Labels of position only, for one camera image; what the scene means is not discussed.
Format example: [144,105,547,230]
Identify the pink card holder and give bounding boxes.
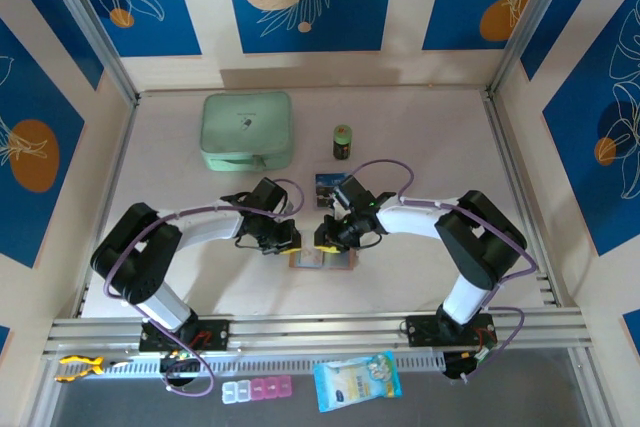
[288,246,359,273]

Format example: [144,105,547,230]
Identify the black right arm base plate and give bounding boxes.
[405,313,497,348]

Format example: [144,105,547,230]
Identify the mint green zip pouch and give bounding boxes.
[200,91,293,173]

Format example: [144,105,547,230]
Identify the pale pink white card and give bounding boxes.
[294,248,322,270]

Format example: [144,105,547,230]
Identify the dark bottle with green lid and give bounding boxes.
[332,124,354,162]

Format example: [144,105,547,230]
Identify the aluminium table side rail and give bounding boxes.
[72,96,141,319]
[484,91,569,308]

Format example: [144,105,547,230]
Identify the aluminium mounting rail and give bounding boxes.
[42,307,596,361]

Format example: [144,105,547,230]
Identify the yellow handled pliers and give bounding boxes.
[54,354,134,383]

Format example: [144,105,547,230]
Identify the blue wet wipes packet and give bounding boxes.
[313,350,403,414]

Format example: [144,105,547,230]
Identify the grey slotted cable duct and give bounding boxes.
[52,351,446,381]

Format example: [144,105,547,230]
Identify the white pink pill organizer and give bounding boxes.
[221,374,293,404]

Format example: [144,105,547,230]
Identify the blue sky card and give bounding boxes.
[314,172,347,189]

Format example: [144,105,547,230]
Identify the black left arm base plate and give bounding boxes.
[138,317,231,353]

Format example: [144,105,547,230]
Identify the aluminium corner post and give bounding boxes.
[37,0,140,104]
[489,0,596,96]

